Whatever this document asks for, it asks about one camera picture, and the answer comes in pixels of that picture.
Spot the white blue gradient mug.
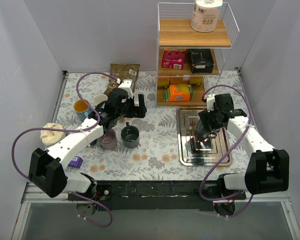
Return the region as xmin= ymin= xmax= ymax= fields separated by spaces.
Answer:
xmin=132 ymin=91 xmax=148 ymax=105

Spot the light blue mug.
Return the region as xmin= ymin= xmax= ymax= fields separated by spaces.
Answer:
xmin=92 ymin=94 xmax=108 ymax=107

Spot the dark green mug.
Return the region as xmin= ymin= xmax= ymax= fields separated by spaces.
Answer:
xmin=120 ymin=122 xmax=140 ymax=149

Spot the blue mug yellow inside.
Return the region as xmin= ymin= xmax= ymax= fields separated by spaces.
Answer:
xmin=73 ymin=99 xmax=92 ymax=122

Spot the teal grey mug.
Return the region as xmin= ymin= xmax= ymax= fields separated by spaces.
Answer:
xmin=194 ymin=120 xmax=217 ymax=151

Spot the mauve purple mug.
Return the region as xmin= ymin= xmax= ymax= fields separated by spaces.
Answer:
xmin=98 ymin=129 xmax=118 ymax=150

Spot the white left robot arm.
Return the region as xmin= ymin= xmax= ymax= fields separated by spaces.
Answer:
xmin=28 ymin=88 xmax=147 ymax=200

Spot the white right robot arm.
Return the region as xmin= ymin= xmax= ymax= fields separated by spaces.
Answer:
xmin=195 ymin=93 xmax=290 ymax=199

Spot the yellow sponge packs row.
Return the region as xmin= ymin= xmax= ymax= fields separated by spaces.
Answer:
xmin=157 ymin=75 xmax=204 ymax=89

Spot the brown snack bag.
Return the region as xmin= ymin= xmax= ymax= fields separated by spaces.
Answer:
xmin=103 ymin=63 xmax=140 ymax=96

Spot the steel tray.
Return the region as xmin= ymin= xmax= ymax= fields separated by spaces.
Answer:
xmin=176 ymin=106 xmax=230 ymax=166

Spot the orange green sponge pack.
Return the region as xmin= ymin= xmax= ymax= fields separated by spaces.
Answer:
xmin=163 ymin=83 xmax=194 ymax=102

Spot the black box on shelf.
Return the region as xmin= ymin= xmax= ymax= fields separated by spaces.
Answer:
xmin=188 ymin=48 xmax=215 ymax=74

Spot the pink Mommy box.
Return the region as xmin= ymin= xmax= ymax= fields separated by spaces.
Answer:
xmin=161 ymin=48 xmax=187 ymax=70

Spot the purple small box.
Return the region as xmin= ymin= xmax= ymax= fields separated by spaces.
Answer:
xmin=67 ymin=156 xmax=83 ymax=169

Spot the toilet paper roll on shelf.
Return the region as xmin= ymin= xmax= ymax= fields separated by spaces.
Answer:
xmin=191 ymin=0 xmax=223 ymax=33

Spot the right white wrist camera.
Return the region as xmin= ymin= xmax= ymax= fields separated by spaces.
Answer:
xmin=202 ymin=94 xmax=216 ymax=112

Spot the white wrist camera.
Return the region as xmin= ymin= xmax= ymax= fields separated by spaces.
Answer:
xmin=202 ymin=94 xmax=216 ymax=112
xmin=116 ymin=78 xmax=133 ymax=98

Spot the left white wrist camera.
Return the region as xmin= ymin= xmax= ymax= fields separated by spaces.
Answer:
xmin=116 ymin=78 xmax=133 ymax=98

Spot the white wire wooden shelf rack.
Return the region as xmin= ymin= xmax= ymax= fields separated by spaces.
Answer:
xmin=155 ymin=2 xmax=240 ymax=107

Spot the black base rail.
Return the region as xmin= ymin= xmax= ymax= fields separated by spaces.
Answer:
xmin=83 ymin=180 xmax=234 ymax=211

